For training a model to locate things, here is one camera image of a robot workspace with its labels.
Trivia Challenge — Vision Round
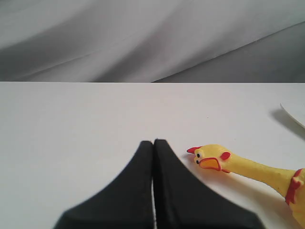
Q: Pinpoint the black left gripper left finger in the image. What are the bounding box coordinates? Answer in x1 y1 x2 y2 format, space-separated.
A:
55 141 154 229

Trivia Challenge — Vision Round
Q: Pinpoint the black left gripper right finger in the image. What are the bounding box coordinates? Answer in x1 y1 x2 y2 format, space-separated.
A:
153 139 252 229

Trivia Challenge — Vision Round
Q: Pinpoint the yellow rubber chicken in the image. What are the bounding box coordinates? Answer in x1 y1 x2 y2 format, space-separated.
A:
187 144 305 227

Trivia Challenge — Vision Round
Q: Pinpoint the white square plate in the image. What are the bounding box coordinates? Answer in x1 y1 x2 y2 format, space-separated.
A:
280 102 305 129

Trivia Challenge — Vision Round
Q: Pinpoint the grey fabric backdrop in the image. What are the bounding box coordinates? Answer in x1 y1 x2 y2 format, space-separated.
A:
0 0 305 83

